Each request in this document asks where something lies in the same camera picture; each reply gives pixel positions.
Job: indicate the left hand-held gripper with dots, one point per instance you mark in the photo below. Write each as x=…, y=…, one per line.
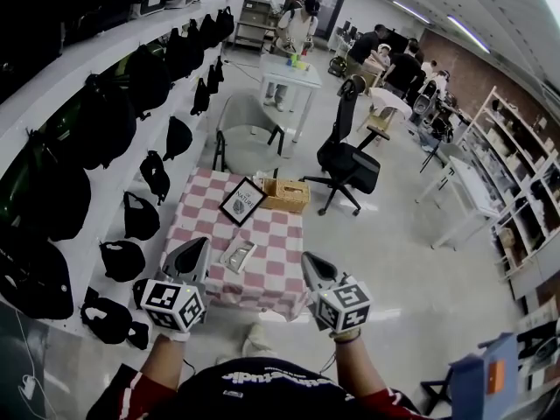
x=172, y=304

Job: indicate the black wall monitor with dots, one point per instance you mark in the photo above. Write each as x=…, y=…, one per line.
x=398, y=42

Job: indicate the white wristband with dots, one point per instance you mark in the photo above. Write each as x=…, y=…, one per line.
x=172, y=337

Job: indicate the wooden chair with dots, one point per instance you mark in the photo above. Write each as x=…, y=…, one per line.
x=380, y=123

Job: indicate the person's black red jersey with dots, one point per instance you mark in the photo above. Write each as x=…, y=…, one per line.
x=271, y=401

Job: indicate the ceiling light strips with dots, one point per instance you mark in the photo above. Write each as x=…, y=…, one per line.
x=468, y=33

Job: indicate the grey side chair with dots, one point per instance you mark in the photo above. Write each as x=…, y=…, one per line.
x=450, y=149

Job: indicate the white open shelf unit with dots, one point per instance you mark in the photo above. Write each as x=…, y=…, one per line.
x=481, y=112

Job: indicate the small pale flower bunch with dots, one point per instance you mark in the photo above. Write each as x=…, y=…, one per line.
x=258, y=176

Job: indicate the person's white shoe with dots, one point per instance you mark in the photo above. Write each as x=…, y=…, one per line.
x=258, y=341

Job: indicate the round table with white cloth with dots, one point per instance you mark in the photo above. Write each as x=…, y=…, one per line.
x=389, y=99

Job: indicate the person's right forearm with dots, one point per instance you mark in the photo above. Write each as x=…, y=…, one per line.
x=354, y=366

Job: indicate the white metal shelf rack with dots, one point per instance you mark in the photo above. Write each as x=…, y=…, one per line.
x=109, y=182

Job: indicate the blue box with orange label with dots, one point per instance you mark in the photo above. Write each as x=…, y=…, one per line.
x=470, y=383

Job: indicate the colourful toy blocks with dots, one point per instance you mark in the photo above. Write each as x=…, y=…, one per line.
x=295, y=61

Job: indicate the grey metal cabinet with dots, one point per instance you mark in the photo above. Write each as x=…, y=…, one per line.
x=254, y=16

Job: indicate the black picture frame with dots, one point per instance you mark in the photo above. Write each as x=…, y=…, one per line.
x=242, y=201

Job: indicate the pink checkered tablecloth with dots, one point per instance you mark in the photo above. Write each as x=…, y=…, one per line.
x=280, y=243

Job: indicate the person's left forearm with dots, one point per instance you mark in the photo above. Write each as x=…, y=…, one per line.
x=164, y=361

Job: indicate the grey armchair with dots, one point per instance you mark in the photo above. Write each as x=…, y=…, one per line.
x=245, y=121

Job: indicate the wicker tissue box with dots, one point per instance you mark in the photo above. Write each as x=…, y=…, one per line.
x=286, y=195

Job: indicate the black office chair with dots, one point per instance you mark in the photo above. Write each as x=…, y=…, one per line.
x=350, y=164

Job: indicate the dark glass door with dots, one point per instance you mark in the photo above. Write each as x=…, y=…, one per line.
x=328, y=7

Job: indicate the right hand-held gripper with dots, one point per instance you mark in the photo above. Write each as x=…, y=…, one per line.
x=343, y=306

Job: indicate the white square table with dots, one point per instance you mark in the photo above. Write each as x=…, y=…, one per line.
x=289, y=74

